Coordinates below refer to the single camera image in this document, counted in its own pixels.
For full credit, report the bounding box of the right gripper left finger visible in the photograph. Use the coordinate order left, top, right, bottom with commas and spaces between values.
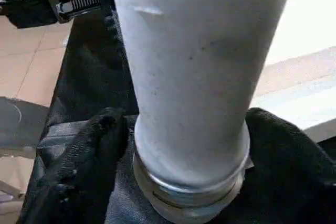
18, 108, 129, 224

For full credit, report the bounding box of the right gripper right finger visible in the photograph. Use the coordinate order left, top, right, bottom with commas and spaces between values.
210, 108, 336, 224

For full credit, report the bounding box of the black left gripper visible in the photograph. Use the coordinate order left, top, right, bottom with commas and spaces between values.
55, 0, 103, 23

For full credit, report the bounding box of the white plastic table top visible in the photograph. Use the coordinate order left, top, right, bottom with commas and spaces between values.
249, 0, 336, 144

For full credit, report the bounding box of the white plastic table leg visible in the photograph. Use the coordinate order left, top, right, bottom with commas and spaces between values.
108, 0, 298, 224

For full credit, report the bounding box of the black work mat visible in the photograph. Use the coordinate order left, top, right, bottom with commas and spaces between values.
16, 9, 336, 224

